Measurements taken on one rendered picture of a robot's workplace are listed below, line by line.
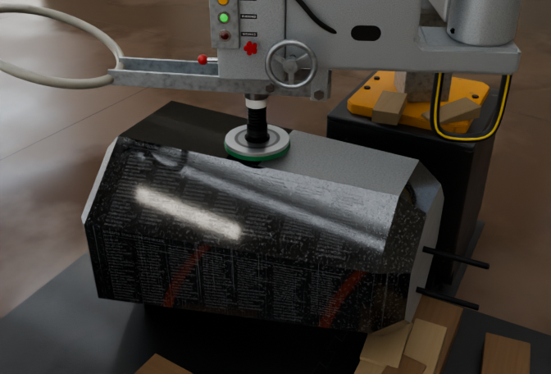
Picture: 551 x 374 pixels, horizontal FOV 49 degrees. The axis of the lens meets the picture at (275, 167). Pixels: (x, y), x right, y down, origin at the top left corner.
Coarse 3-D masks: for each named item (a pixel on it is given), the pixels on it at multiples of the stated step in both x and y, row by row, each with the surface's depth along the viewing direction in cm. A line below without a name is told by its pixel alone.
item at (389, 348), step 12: (408, 324) 219; (372, 336) 214; (384, 336) 214; (396, 336) 214; (372, 348) 209; (384, 348) 209; (396, 348) 209; (372, 360) 205; (384, 360) 205; (396, 360) 205; (408, 360) 205; (384, 372) 201; (396, 372) 201; (408, 372) 201; (420, 372) 201
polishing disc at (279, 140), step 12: (240, 132) 206; (276, 132) 206; (228, 144) 198; (240, 144) 198; (252, 144) 198; (264, 144) 198; (276, 144) 198; (288, 144) 200; (252, 156) 194; (264, 156) 194
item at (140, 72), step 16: (128, 64) 199; (144, 64) 198; (160, 64) 198; (176, 64) 197; (192, 64) 197; (208, 64) 196; (128, 80) 190; (144, 80) 189; (160, 80) 189; (176, 80) 188; (192, 80) 188; (208, 80) 187; (224, 80) 187; (240, 80) 186; (288, 80) 185; (304, 96) 187; (320, 96) 182
